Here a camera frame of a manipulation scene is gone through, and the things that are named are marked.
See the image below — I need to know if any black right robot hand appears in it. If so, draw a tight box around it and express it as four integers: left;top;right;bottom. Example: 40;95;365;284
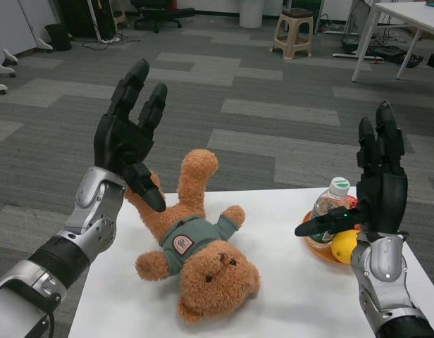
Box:
294;100;408;237

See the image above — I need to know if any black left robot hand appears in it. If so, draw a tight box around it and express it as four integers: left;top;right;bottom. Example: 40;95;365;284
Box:
93;58;168;213

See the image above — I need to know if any brown plush teddy bear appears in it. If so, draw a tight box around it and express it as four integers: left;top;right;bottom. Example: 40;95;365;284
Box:
124;149;262;325

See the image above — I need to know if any clear plastic water bottle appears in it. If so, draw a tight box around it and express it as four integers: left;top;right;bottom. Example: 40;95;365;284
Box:
307;177;351;250

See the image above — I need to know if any yellow lemon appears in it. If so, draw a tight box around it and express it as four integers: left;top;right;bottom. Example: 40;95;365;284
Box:
330;230;361;264

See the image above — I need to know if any orange round plate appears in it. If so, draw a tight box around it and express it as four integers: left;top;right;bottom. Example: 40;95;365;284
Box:
301;210;354;264

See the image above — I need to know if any black waste bin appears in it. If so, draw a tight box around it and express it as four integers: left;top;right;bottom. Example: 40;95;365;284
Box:
44;23;73;52

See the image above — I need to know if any black office chair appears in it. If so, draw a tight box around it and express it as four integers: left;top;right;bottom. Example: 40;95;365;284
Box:
130;0;196;35

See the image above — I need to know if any white desk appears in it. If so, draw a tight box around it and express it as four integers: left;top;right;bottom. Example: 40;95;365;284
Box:
351;1;434;82

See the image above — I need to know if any white cylindrical bin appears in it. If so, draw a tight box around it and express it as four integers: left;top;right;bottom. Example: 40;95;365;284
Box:
239;0;266;29

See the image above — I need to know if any beige plastic stool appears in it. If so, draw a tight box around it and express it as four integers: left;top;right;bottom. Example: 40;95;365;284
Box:
272;8;315;60

